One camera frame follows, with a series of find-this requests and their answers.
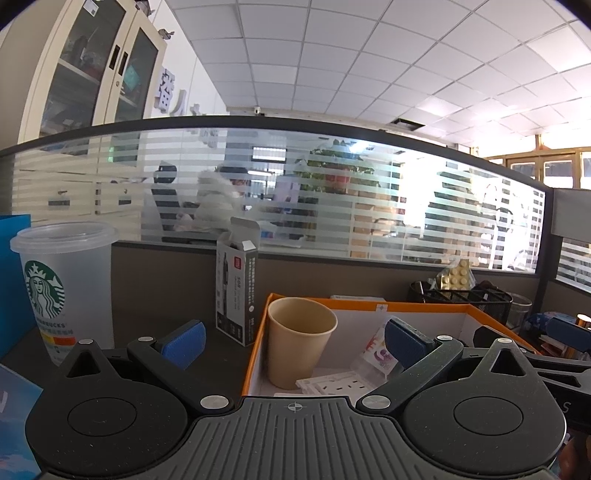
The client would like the white wall socket panel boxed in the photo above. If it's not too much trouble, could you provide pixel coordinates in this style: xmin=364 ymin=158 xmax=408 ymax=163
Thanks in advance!
xmin=295 ymin=371 xmax=375 ymax=398

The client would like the beige paper cup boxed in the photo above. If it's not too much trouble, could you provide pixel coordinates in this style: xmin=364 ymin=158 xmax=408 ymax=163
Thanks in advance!
xmin=267 ymin=297 xmax=338 ymax=390

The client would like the white colourful printed card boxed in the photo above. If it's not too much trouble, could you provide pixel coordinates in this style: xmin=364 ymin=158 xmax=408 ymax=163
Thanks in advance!
xmin=352 ymin=325 xmax=398 ymax=386

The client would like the orange cardboard box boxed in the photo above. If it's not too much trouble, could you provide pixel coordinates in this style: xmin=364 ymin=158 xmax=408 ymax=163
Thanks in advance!
xmin=242 ymin=298 xmax=519 ymax=397

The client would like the black mesh desk organizer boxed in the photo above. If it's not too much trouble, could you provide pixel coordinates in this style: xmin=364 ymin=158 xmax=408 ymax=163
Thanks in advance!
xmin=407 ymin=281 xmax=513 ymax=325

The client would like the yellow pill blister pack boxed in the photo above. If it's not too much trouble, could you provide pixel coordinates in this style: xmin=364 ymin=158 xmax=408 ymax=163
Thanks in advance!
xmin=436 ymin=258 xmax=476 ymax=291

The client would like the black white pen box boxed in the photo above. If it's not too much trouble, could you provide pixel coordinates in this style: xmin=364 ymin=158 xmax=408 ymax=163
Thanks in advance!
xmin=215 ymin=217 xmax=260 ymax=347

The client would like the Starbucks translucent plastic cup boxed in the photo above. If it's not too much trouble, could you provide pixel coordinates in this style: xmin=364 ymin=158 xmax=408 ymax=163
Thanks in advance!
xmin=10 ymin=221 xmax=118 ymax=365

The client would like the blue paper bag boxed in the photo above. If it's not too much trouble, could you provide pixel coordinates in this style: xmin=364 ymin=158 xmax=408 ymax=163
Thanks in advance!
xmin=0 ymin=214 xmax=35 ymax=357

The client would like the frosted glass desk partition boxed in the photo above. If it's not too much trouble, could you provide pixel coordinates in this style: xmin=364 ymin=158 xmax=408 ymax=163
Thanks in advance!
xmin=1 ymin=116 xmax=552 ymax=274

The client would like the beige glass-door cabinet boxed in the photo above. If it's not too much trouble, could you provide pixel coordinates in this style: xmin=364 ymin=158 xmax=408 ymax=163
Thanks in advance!
xmin=1 ymin=0 xmax=166 ymax=148

